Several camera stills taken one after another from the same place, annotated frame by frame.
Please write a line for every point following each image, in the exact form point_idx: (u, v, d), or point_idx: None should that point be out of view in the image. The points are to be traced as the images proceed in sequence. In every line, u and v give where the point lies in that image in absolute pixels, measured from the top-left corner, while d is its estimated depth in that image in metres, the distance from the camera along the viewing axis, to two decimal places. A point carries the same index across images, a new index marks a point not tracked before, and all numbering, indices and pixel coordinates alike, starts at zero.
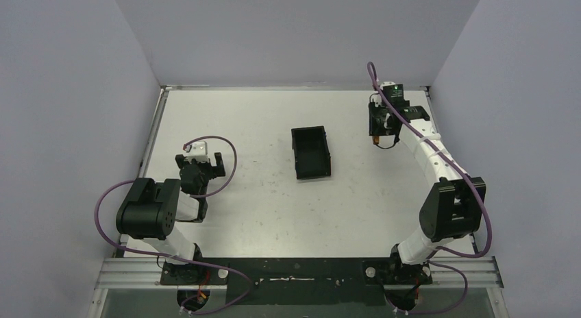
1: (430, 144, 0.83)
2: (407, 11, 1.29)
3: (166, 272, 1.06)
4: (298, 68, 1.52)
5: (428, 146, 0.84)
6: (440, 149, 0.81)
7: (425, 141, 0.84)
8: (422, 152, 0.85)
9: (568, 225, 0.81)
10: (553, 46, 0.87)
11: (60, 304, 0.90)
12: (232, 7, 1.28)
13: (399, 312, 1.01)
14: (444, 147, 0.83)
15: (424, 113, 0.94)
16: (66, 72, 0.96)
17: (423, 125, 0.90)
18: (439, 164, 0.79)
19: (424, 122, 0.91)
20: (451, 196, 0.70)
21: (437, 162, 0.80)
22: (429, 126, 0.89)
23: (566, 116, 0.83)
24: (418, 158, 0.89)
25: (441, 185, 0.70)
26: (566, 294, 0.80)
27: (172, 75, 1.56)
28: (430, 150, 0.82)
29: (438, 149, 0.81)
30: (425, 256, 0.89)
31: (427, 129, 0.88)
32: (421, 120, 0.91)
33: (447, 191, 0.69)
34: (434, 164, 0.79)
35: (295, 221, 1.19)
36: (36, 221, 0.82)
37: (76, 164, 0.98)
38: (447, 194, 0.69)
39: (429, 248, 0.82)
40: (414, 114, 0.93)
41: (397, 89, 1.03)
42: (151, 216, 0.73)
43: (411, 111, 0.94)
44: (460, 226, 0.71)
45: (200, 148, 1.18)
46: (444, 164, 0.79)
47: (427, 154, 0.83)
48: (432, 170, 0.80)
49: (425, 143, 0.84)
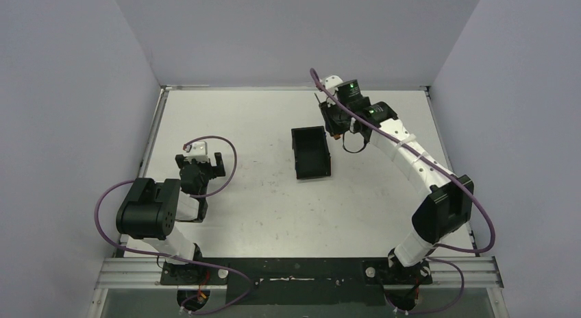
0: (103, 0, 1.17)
1: (410, 151, 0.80)
2: (407, 11, 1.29)
3: (166, 272, 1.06)
4: (298, 68, 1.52)
5: (408, 152, 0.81)
6: (421, 153, 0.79)
7: (403, 147, 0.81)
8: (402, 158, 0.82)
9: (567, 225, 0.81)
10: (553, 46, 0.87)
11: (60, 304, 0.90)
12: (232, 7, 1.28)
13: (399, 311, 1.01)
14: (423, 149, 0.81)
15: (390, 111, 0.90)
16: (66, 72, 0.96)
17: (393, 126, 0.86)
18: (424, 169, 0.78)
19: (392, 122, 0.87)
20: (445, 203, 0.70)
21: (421, 167, 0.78)
22: (399, 126, 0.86)
23: (566, 116, 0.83)
24: (398, 164, 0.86)
25: (436, 197, 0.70)
26: (565, 295, 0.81)
27: (172, 75, 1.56)
28: (411, 156, 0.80)
29: (418, 153, 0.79)
30: (425, 255, 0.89)
31: (399, 131, 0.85)
32: (389, 121, 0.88)
33: (441, 201, 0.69)
34: (419, 170, 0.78)
35: (295, 221, 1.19)
36: (37, 221, 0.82)
37: (76, 164, 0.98)
38: (441, 203, 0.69)
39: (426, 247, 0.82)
40: (382, 114, 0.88)
41: (353, 88, 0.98)
42: (151, 216, 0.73)
43: (376, 111, 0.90)
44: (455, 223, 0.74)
45: (200, 148, 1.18)
46: (429, 168, 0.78)
47: (409, 162, 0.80)
48: (418, 176, 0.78)
49: (403, 149, 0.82)
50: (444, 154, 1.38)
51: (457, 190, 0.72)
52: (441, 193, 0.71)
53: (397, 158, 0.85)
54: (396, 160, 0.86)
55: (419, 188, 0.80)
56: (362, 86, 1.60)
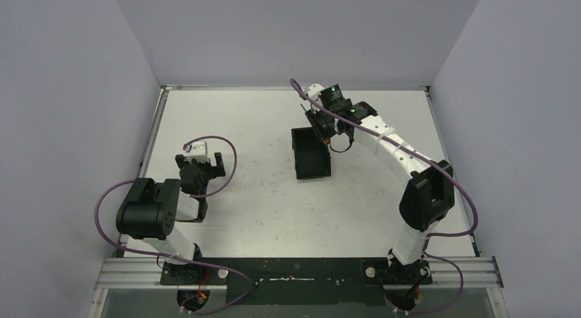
0: (103, 0, 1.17)
1: (390, 142, 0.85)
2: (407, 11, 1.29)
3: (166, 272, 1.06)
4: (297, 68, 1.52)
5: (388, 144, 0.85)
6: (400, 144, 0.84)
7: (384, 139, 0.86)
8: (383, 150, 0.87)
9: (568, 225, 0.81)
10: (553, 46, 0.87)
11: (60, 304, 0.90)
12: (232, 7, 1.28)
13: (399, 312, 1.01)
14: (402, 140, 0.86)
15: (370, 109, 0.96)
16: (66, 72, 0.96)
17: (374, 122, 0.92)
18: (404, 158, 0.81)
19: (373, 118, 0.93)
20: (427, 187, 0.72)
21: (402, 156, 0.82)
22: (379, 121, 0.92)
23: (566, 116, 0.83)
24: (381, 157, 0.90)
25: (416, 181, 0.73)
26: (566, 295, 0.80)
27: (172, 75, 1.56)
28: (391, 147, 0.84)
29: (398, 144, 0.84)
30: (422, 250, 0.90)
31: (379, 125, 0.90)
32: (370, 118, 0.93)
33: (422, 185, 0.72)
34: (400, 160, 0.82)
35: (295, 221, 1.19)
36: (36, 221, 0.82)
37: (76, 164, 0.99)
38: (423, 188, 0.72)
39: (421, 240, 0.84)
40: (362, 112, 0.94)
41: (335, 90, 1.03)
42: (151, 216, 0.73)
43: (357, 110, 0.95)
44: (441, 209, 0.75)
45: (200, 148, 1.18)
46: (408, 157, 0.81)
47: (390, 152, 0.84)
48: (399, 165, 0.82)
49: (384, 141, 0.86)
50: (444, 154, 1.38)
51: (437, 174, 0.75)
52: (421, 177, 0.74)
53: (379, 151, 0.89)
54: (379, 153, 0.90)
55: (402, 177, 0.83)
56: (362, 86, 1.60)
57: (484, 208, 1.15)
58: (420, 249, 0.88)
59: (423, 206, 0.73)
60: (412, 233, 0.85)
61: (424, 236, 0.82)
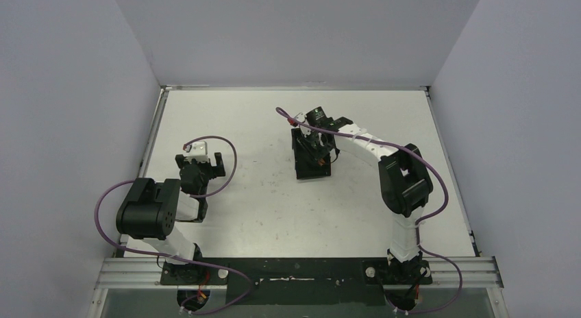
0: (103, 0, 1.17)
1: (362, 138, 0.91)
2: (407, 11, 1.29)
3: (166, 272, 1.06)
4: (298, 68, 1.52)
5: (362, 141, 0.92)
6: (371, 138, 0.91)
7: (357, 138, 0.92)
8: (357, 147, 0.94)
9: (569, 225, 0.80)
10: (553, 46, 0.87)
11: (60, 304, 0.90)
12: (231, 5, 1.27)
13: (399, 312, 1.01)
14: (371, 136, 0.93)
15: (347, 120, 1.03)
16: (65, 71, 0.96)
17: (350, 128, 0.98)
18: (375, 149, 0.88)
19: (351, 125, 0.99)
20: (396, 168, 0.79)
21: (373, 147, 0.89)
22: (354, 127, 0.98)
23: (566, 117, 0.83)
24: (360, 155, 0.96)
25: (385, 163, 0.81)
26: (567, 295, 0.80)
27: (172, 75, 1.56)
28: (363, 142, 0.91)
29: (369, 138, 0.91)
30: (415, 245, 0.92)
31: (355, 129, 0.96)
32: (347, 126, 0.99)
33: (391, 166, 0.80)
34: (371, 150, 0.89)
35: (295, 221, 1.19)
36: (36, 221, 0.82)
37: (75, 164, 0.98)
38: (392, 168, 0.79)
39: (411, 229, 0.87)
40: (339, 123, 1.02)
41: (318, 112, 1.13)
42: (150, 216, 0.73)
43: (336, 122, 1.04)
44: (419, 190, 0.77)
45: (200, 148, 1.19)
46: (379, 147, 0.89)
47: (363, 147, 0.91)
48: (373, 156, 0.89)
49: (357, 139, 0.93)
50: (444, 154, 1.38)
51: (406, 157, 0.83)
52: (390, 161, 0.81)
53: (357, 151, 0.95)
54: (357, 153, 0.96)
55: None
56: (362, 86, 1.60)
57: (484, 208, 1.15)
58: (414, 242, 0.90)
59: (397, 186, 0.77)
60: (401, 224, 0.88)
61: (411, 225, 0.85)
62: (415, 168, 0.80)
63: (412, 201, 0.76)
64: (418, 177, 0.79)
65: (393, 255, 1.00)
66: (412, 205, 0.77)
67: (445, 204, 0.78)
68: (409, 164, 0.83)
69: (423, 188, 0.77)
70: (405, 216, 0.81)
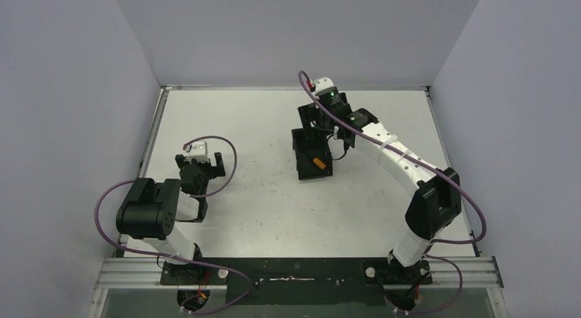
0: (103, 0, 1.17)
1: (392, 150, 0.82)
2: (406, 11, 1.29)
3: (166, 272, 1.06)
4: (298, 68, 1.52)
5: (392, 153, 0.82)
6: (404, 152, 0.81)
7: (386, 149, 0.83)
8: (387, 159, 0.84)
9: (569, 225, 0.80)
10: (553, 46, 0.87)
11: (60, 305, 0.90)
12: (231, 5, 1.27)
13: (399, 312, 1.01)
14: (405, 149, 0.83)
15: (371, 116, 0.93)
16: (65, 70, 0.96)
17: (376, 129, 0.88)
18: (409, 167, 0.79)
19: (375, 125, 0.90)
20: (434, 197, 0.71)
21: (407, 164, 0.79)
22: (380, 129, 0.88)
23: (566, 116, 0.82)
24: (384, 164, 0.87)
25: (423, 191, 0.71)
26: (568, 295, 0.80)
27: (172, 75, 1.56)
28: (394, 156, 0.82)
29: (402, 152, 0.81)
30: (423, 253, 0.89)
31: (381, 133, 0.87)
32: (371, 125, 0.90)
33: (430, 196, 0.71)
34: (405, 168, 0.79)
35: (295, 221, 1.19)
36: (37, 221, 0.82)
37: (75, 163, 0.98)
38: (431, 199, 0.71)
39: (425, 245, 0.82)
40: (363, 118, 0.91)
41: (334, 96, 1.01)
42: (151, 216, 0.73)
43: (357, 116, 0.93)
44: (446, 217, 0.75)
45: (200, 148, 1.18)
46: (413, 166, 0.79)
47: (394, 161, 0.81)
48: (404, 174, 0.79)
49: (387, 149, 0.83)
50: (444, 154, 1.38)
51: (443, 183, 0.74)
52: (428, 187, 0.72)
53: (381, 159, 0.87)
54: (381, 160, 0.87)
55: (407, 186, 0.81)
56: (362, 86, 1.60)
57: (484, 208, 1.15)
58: (422, 253, 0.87)
59: (431, 215, 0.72)
60: (416, 239, 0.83)
61: (427, 242, 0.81)
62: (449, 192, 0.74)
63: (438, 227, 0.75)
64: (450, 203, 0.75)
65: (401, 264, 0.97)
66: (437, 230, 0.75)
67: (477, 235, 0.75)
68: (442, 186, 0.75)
69: (451, 214, 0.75)
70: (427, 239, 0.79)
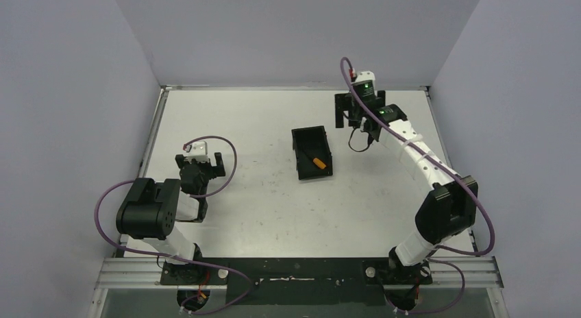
0: (102, 0, 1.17)
1: (414, 148, 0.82)
2: (406, 11, 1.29)
3: (166, 272, 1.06)
4: (298, 68, 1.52)
5: (414, 151, 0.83)
6: (426, 153, 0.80)
7: (409, 146, 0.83)
8: (408, 157, 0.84)
9: (569, 225, 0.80)
10: (553, 46, 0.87)
11: (60, 305, 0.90)
12: (231, 5, 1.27)
13: (399, 312, 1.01)
14: (429, 150, 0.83)
15: (400, 112, 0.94)
16: (66, 70, 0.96)
17: (402, 126, 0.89)
18: (428, 168, 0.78)
19: (403, 123, 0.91)
20: (447, 202, 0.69)
21: (426, 165, 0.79)
22: (407, 126, 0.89)
23: (566, 117, 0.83)
24: (403, 162, 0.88)
25: (436, 193, 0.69)
26: (568, 294, 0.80)
27: (172, 75, 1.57)
28: (416, 155, 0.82)
29: (424, 152, 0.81)
30: (425, 255, 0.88)
31: (407, 131, 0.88)
32: (399, 122, 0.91)
33: (442, 199, 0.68)
34: (423, 169, 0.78)
35: (295, 221, 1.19)
36: (36, 221, 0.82)
37: (75, 164, 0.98)
38: (442, 203, 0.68)
39: (428, 248, 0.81)
40: (392, 114, 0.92)
41: (368, 88, 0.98)
42: (151, 217, 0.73)
43: (387, 111, 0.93)
44: (455, 226, 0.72)
45: (200, 148, 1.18)
46: (433, 168, 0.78)
47: (414, 160, 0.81)
48: (422, 175, 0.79)
49: (410, 147, 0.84)
50: (444, 154, 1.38)
51: (460, 190, 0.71)
52: (443, 190, 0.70)
53: (403, 157, 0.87)
54: (402, 158, 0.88)
55: (423, 186, 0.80)
56: None
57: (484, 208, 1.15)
58: (424, 255, 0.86)
59: (439, 217, 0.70)
60: (421, 240, 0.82)
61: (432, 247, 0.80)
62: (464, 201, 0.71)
63: (444, 234, 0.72)
64: (463, 214, 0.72)
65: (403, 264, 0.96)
66: (444, 237, 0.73)
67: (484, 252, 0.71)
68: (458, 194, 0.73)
69: (460, 225, 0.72)
70: (431, 242, 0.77)
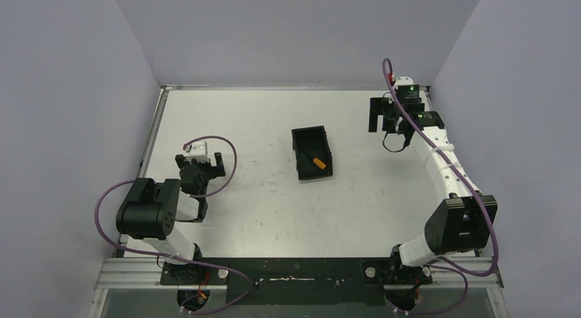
0: (102, 0, 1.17)
1: (442, 156, 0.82)
2: (406, 11, 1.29)
3: (166, 272, 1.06)
4: (297, 67, 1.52)
5: (440, 159, 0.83)
6: (452, 162, 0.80)
7: (438, 152, 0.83)
8: (433, 163, 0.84)
9: (570, 225, 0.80)
10: (553, 46, 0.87)
11: (60, 305, 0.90)
12: (231, 5, 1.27)
13: (399, 312, 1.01)
14: (457, 160, 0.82)
15: (440, 119, 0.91)
16: (64, 70, 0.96)
17: (436, 133, 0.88)
18: (449, 178, 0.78)
19: (438, 129, 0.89)
20: (459, 214, 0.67)
21: (448, 175, 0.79)
22: (441, 134, 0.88)
23: (565, 116, 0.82)
24: (427, 168, 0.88)
25: (449, 201, 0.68)
26: (569, 295, 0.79)
27: (172, 75, 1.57)
28: (442, 163, 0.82)
29: (450, 162, 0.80)
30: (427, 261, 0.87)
31: (440, 138, 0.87)
32: (435, 128, 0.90)
33: (455, 210, 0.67)
34: (445, 177, 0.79)
35: (295, 221, 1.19)
36: (37, 221, 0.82)
37: (75, 164, 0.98)
38: (454, 214, 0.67)
39: (429, 255, 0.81)
40: (429, 120, 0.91)
41: (413, 90, 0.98)
42: (151, 217, 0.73)
43: (425, 116, 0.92)
44: (464, 242, 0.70)
45: (200, 148, 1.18)
46: (455, 179, 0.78)
47: (438, 167, 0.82)
48: (442, 183, 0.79)
49: (438, 154, 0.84)
50: None
51: (477, 208, 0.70)
52: (459, 201, 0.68)
53: (428, 162, 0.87)
54: (427, 163, 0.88)
55: (442, 195, 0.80)
56: (361, 86, 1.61)
57: None
58: (426, 260, 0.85)
59: (447, 229, 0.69)
60: (425, 248, 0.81)
61: (436, 256, 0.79)
62: (478, 219, 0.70)
63: (450, 247, 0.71)
64: (473, 233, 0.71)
65: (403, 264, 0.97)
66: (449, 250, 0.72)
67: (486, 275, 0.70)
68: (475, 212, 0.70)
69: (468, 245, 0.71)
70: (434, 253, 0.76)
